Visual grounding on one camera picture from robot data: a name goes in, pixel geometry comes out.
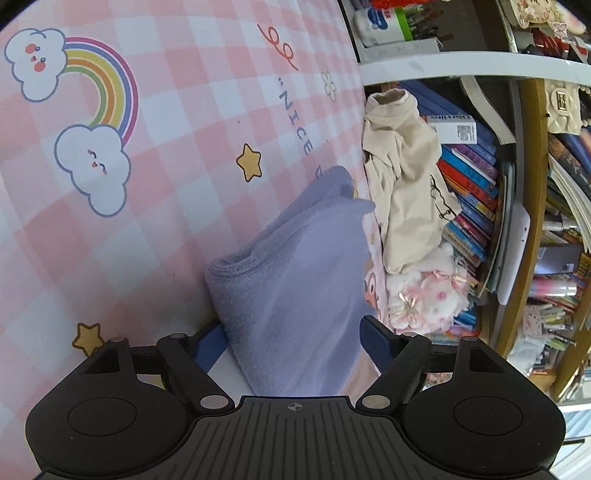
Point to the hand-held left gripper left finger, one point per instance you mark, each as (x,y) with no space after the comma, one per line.
(210,350)

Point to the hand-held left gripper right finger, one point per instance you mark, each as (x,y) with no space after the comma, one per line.
(376,341)

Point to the purple and brown sweater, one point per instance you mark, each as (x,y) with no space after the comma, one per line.
(286,286)

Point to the white plush bunny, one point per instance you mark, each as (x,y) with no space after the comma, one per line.
(425,295)

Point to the cream printed garment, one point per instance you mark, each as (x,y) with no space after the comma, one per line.
(406,184)

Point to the pink checked table mat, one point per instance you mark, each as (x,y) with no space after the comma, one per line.
(138,207)

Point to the white laptop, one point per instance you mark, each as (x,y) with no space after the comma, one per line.
(515,240)

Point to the pink glitter bottle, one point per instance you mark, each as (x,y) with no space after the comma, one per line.
(551,286)

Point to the row of colourful books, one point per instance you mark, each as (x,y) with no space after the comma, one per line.
(471,170)

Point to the purple box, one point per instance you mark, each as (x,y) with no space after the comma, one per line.
(558,259)

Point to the white printed carton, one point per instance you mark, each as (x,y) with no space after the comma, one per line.
(455,131)

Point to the open white book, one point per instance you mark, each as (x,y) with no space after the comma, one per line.
(494,120)

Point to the white wooden bookshelf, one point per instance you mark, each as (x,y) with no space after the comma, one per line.
(461,60)

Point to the cream quilted handbag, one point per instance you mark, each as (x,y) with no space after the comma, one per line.
(563,104)

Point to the white plastic jar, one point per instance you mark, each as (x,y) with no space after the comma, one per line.
(376,23)

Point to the pens in holder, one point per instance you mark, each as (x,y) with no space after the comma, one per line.
(418,25)

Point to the pink paper decoration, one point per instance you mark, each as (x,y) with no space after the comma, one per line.
(540,14)

